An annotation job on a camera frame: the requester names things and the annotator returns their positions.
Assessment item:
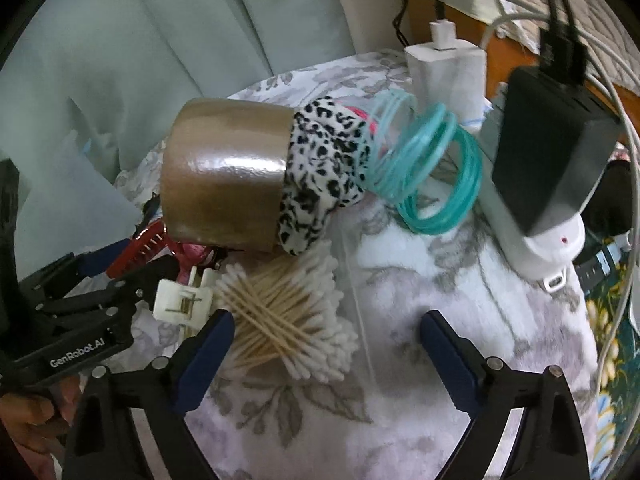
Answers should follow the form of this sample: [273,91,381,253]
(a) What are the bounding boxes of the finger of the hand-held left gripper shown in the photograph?
[20,238,135,306]
[35,260,168,328]

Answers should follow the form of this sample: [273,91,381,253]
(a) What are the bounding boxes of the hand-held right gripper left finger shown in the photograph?
[62,310,236,480]

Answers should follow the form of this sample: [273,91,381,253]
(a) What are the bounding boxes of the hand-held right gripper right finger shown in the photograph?
[419,310,593,480]

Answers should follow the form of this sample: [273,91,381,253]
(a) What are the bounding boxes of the red hair claw clip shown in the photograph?
[106,224,173,278]

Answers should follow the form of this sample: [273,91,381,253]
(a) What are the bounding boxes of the bundle of cotton swabs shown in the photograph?
[214,250,358,385]

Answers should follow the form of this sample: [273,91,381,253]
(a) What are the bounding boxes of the leopard print scrunchie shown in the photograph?
[277,96,375,257]

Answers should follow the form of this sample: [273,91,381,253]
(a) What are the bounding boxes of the pale teal spiral hair tie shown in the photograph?
[369,89,421,196]

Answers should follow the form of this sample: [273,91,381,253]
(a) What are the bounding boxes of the person's left hand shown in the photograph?
[0,375,83,456]

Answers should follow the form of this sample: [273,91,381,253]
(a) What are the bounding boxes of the white hair claw clip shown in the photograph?
[152,266,221,322]

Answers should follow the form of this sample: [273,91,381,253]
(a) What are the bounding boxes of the pink round mirror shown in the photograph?
[175,242,221,267]

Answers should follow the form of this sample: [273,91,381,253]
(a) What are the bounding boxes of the floral fleece blanket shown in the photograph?
[115,50,601,480]

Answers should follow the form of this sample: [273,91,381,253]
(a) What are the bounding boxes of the white power strip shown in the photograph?
[480,105,586,281]

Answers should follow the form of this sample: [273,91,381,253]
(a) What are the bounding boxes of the brown packing tape roll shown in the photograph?
[159,97,301,253]

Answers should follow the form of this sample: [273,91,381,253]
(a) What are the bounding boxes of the pale green curtain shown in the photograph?
[0,0,361,241]

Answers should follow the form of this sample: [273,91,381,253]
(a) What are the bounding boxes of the black power adapter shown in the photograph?
[492,66,623,238]

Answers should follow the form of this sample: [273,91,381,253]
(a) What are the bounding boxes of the white charger block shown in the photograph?
[404,42,488,121]

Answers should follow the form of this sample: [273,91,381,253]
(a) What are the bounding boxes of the brown wooden furniture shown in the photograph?
[445,5,640,111]

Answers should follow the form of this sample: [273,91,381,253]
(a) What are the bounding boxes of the beige quilted lace cover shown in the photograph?
[492,0,640,91]

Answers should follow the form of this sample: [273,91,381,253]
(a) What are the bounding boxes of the pink spiral hair tie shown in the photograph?
[345,104,386,161]

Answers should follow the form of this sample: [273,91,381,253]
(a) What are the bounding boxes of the white charging cable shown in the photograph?
[429,0,551,52]

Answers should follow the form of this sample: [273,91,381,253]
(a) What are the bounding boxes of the black cable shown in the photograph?
[527,0,566,81]
[550,0,590,86]

